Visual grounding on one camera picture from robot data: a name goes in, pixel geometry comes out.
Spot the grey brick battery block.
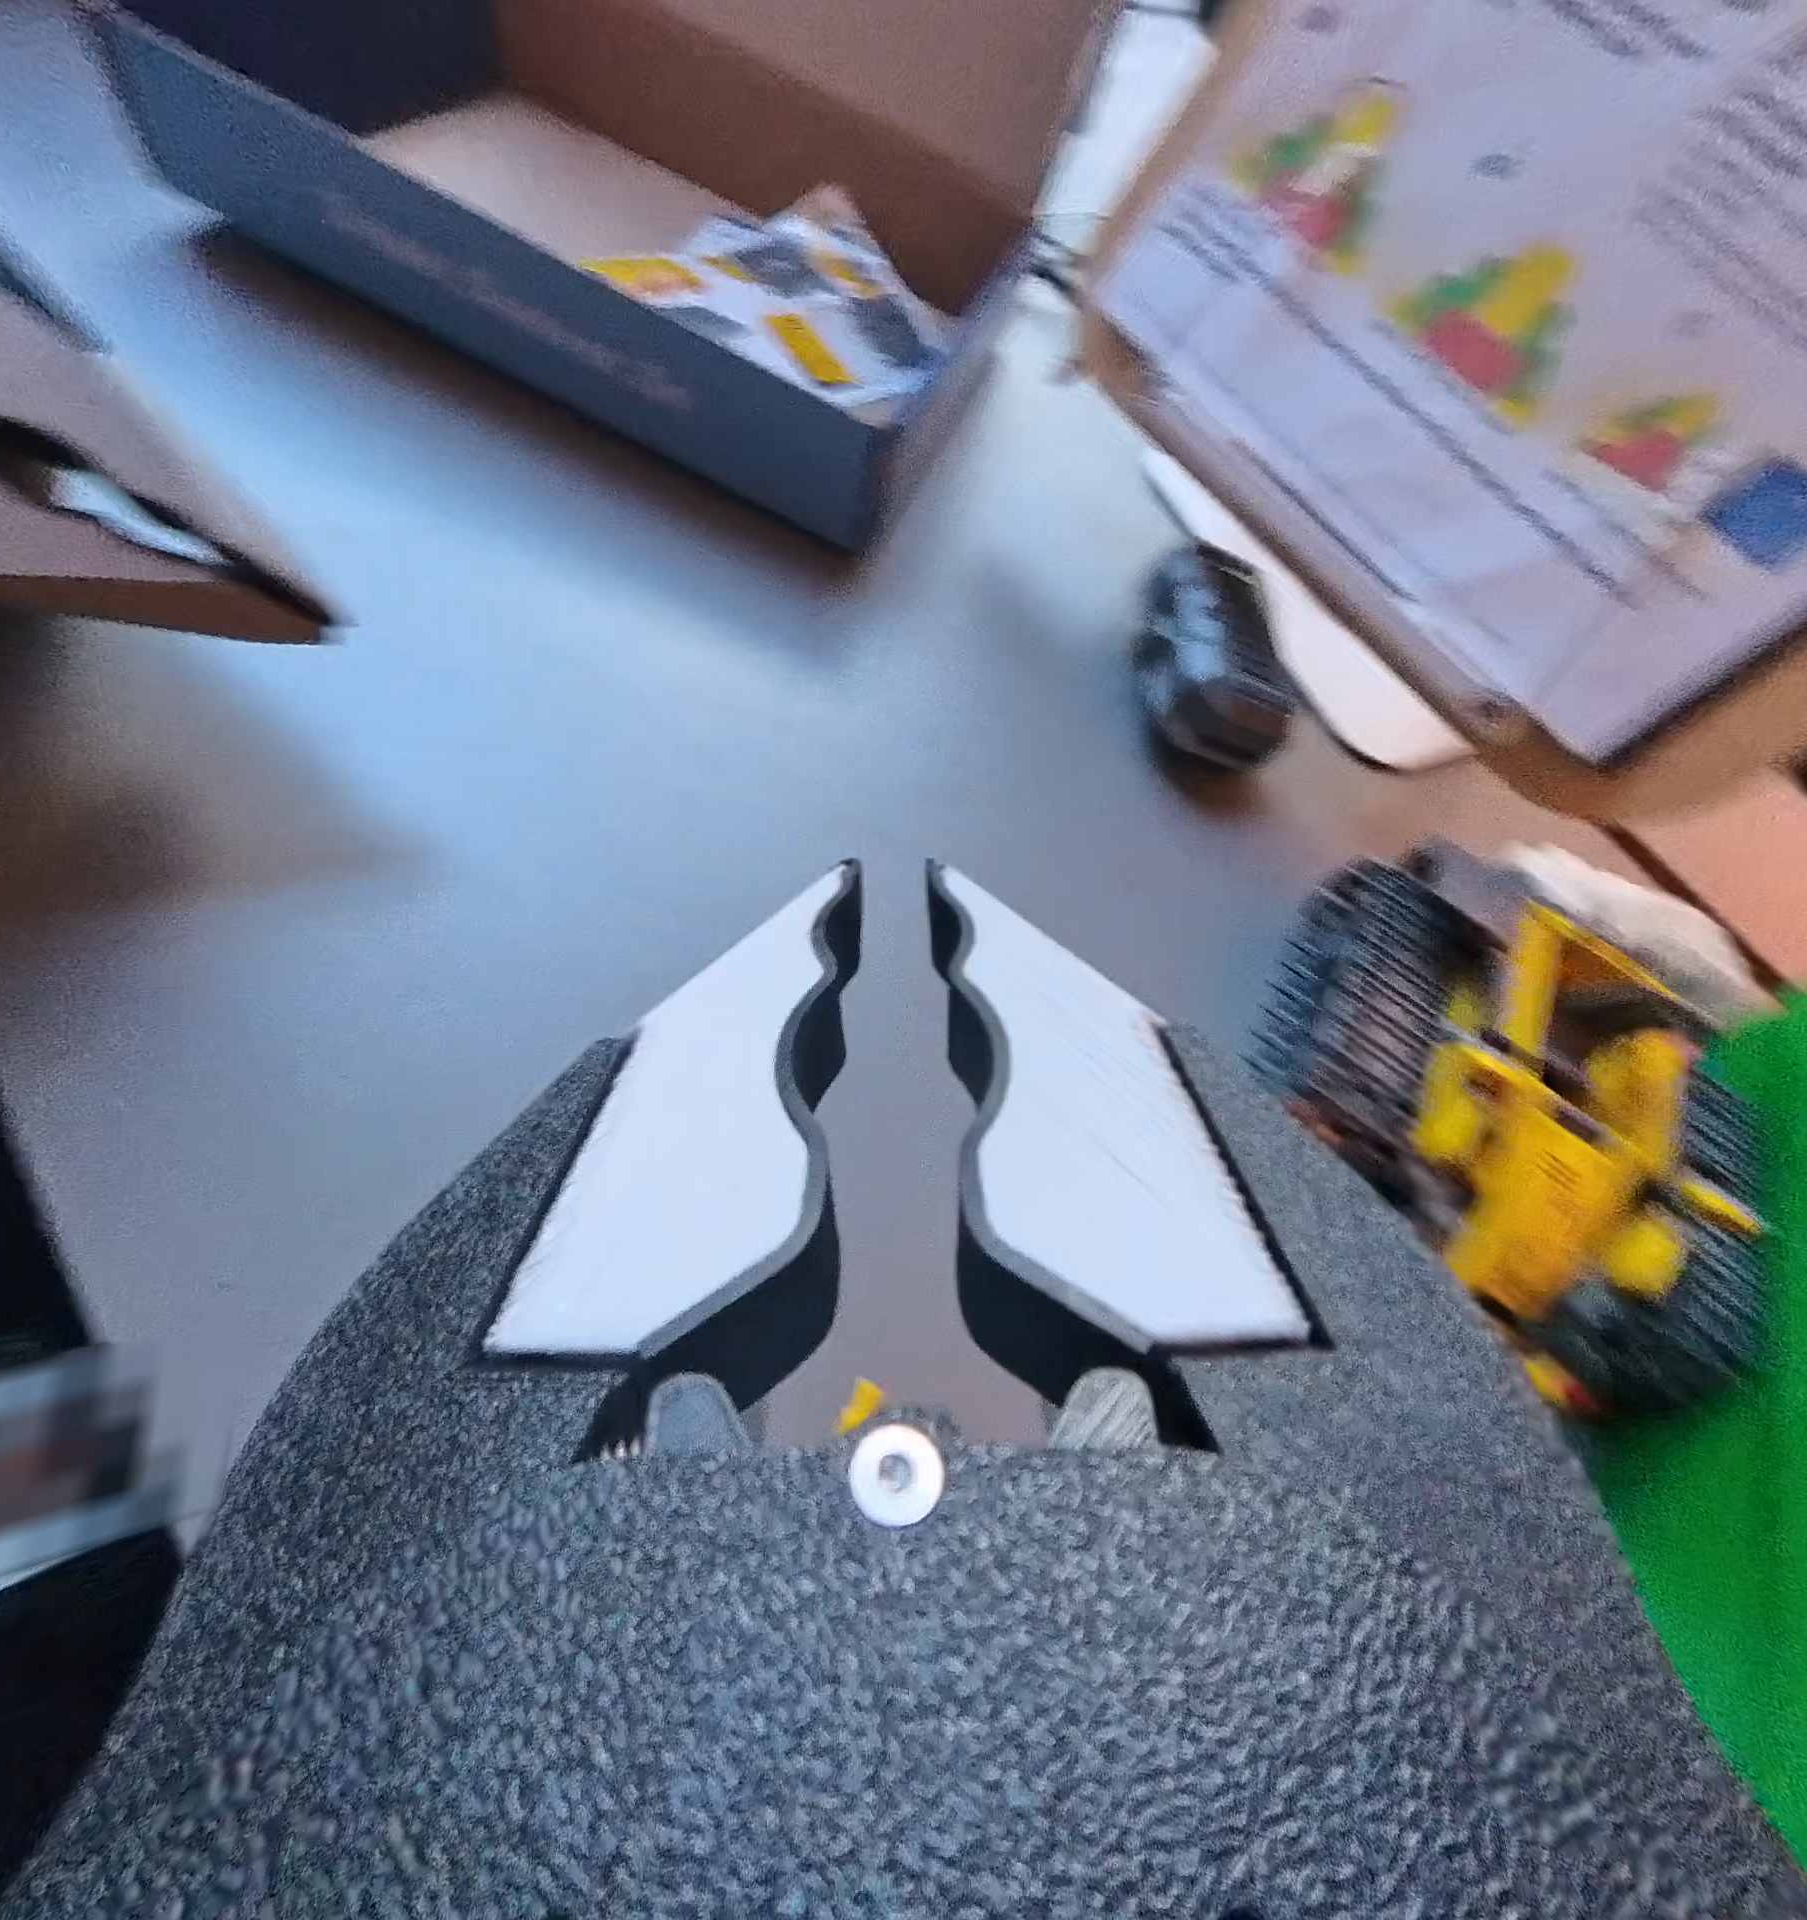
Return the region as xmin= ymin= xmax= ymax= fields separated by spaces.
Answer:
xmin=1133 ymin=543 xmax=1296 ymax=771

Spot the green plastic bin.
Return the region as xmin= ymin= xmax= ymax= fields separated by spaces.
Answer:
xmin=1583 ymin=975 xmax=1807 ymax=1920

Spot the brown cardboard piece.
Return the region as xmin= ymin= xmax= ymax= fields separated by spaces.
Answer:
xmin=0 ymin=239 xmax=337 ymax=651

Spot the dark blue cardboard kit box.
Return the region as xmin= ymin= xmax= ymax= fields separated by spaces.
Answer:
xmin=94 ymin=0 xmax=1122 ymax=555

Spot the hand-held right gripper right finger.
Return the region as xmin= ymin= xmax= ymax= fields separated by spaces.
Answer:
xmin=925 ymin=858 xmax=1321 ymax=1412

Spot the printed instruction sheet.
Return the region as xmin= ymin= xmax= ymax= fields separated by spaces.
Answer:
xmin=1097 ymin=0 xmax=1807 ymax=758

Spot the yellow toy tracked robot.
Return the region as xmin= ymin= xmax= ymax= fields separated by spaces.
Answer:
xmin=1245 ymin=844 xmax=1771 ymax=1418

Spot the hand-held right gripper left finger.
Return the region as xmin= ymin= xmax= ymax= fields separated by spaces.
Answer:
xmin=476 ymin=858 xmax=866 ymax=1412

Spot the grey desk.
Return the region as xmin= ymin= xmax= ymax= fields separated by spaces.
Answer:
xmin=0 ymin=0 xmax=1609 ymax=1517

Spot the bag of toy parts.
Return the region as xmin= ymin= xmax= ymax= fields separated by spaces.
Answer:
xmin=584 ymin=188 xmax=954 ymax=431

